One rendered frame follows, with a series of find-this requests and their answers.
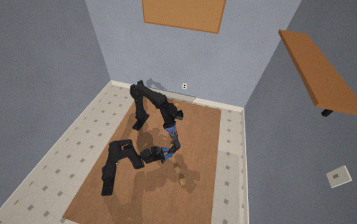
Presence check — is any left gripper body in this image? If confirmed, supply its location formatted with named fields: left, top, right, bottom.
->
left=162, top=115, right=176, bottom=129

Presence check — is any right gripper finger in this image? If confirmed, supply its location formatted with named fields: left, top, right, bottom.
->
left=164, top=153, right=174, bottom=161
left=162, top=147, right=170, bottom=154

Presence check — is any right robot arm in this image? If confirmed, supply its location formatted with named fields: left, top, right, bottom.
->
left=101, top=139, right=161, bottom=196

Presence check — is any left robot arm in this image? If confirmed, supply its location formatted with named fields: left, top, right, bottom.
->
left=130, top=80, right=183, bottom=131

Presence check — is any grey pistol-grip hose nozzle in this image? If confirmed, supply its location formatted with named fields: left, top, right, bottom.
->
left=167, top=130, right=181, bottom=154

